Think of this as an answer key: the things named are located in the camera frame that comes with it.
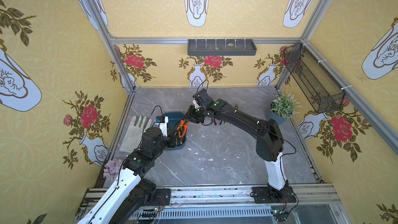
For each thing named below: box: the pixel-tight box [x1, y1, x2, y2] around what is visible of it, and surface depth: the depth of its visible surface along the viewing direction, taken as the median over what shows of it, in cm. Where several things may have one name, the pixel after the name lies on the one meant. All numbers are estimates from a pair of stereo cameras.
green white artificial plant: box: [269, 90, 302, 120], surface depth 92 cm
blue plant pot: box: [267, 110, 287, 126], surface depth 94 cm
